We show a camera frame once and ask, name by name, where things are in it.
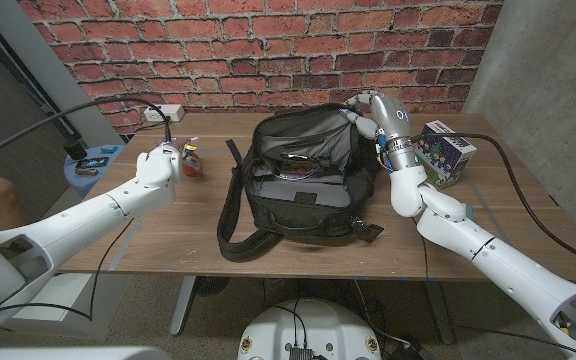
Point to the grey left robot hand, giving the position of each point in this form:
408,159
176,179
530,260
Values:
188,155

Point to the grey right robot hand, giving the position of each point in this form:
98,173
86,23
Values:
390,117

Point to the black backpack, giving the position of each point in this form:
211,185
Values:
313,210

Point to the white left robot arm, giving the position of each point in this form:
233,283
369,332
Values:
78,225

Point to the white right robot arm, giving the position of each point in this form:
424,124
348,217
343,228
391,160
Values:
498,260

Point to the printed cardboard package box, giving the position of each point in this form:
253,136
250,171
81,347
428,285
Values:
445,155

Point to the white power strip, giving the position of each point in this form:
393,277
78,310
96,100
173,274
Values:
160,114

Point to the small blue item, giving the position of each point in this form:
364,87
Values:
109,149

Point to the small red item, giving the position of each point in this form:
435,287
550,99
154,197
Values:
86,172

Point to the light blue round stool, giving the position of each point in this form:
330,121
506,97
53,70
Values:
85,182

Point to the grey tape strip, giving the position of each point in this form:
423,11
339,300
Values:
125,242

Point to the colourful printed packet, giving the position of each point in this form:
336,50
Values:
295,175

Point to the black cup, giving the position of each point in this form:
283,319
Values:
75,150

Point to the black round fan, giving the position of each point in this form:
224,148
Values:
212,285

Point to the grey table leg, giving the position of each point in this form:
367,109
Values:
182,305
440,312

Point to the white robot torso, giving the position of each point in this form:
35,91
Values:
313,330

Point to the black power adapter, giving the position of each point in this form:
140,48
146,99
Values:
410,352

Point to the brick wall print backdrop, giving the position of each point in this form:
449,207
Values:
268,50

